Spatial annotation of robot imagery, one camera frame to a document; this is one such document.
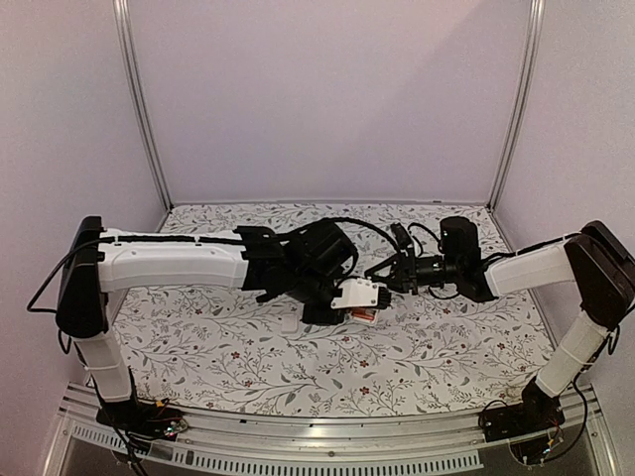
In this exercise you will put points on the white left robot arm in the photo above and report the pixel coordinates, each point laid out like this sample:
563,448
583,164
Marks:
305,265

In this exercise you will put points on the white remote control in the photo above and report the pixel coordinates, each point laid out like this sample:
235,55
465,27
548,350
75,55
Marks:
376,310

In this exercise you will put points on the right aluminium frame post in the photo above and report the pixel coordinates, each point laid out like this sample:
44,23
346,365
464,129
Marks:
513,132

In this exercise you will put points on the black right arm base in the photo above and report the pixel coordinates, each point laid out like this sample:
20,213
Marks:
537,411

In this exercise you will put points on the left aluminium frame post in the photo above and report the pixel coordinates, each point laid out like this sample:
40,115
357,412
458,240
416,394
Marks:
124,28

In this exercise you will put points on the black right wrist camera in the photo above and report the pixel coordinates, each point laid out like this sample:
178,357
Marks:
401,236

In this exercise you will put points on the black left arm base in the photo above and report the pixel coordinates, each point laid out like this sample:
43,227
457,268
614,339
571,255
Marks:
148,421

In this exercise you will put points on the aluminium frame post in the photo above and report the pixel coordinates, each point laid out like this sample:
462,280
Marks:
124,28
513,132

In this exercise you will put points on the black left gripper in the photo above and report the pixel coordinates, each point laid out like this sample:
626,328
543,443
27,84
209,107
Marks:
314,318

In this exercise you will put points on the floral patterned table mat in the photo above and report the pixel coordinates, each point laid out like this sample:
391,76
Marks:
219,348

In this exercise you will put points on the white battery cover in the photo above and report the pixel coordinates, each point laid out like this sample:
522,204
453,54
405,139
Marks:
289,325

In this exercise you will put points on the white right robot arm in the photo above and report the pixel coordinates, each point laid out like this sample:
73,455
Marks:
591,265

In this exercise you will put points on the aluminium front rail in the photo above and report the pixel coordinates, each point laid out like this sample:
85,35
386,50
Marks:
218,443

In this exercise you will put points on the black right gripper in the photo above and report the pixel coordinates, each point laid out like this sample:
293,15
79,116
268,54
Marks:
407,273

